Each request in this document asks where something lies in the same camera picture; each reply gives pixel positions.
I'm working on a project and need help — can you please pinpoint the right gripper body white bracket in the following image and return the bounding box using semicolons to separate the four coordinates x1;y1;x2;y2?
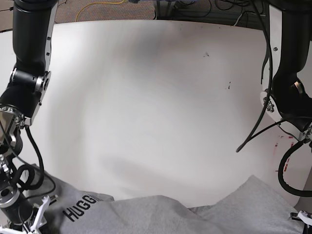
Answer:
0;195;51;234

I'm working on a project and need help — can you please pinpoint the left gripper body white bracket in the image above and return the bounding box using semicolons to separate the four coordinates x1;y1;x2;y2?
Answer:
290;211;312;223

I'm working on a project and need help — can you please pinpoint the grey t-shirt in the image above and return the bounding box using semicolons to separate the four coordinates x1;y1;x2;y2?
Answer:
27;176;304;234

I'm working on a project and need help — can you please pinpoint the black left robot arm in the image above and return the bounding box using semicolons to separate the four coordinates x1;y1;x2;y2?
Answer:
260;0;312;197

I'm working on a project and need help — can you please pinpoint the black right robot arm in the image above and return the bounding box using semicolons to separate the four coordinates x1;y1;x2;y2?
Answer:
0;0;58;234

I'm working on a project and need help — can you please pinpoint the red tape rectangle marking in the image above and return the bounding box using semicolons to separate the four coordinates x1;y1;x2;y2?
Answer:
273;135;295;173

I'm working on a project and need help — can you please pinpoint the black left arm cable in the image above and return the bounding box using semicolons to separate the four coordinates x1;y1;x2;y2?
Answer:
235;0;312;197

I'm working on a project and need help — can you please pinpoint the yellow cable on floor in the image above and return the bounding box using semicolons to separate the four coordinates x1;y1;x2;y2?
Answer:
76;1;125;22

